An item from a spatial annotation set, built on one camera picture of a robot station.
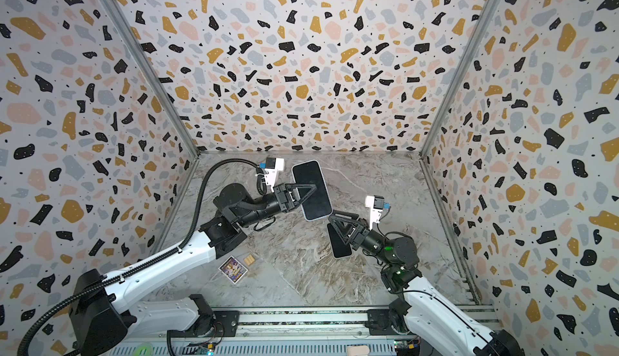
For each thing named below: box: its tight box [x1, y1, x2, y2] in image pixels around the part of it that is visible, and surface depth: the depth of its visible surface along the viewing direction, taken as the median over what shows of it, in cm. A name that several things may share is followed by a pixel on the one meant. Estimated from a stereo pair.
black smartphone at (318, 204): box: [292, 160, 333, 220], surface depth 62 cm
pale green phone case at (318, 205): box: [291, 159, 333, 222], surface depth 62 cm
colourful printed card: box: [217, 255, 249, 285], surface depth 85 cm
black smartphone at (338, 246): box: [327, 222, 353, 258], surface depth 92 cm
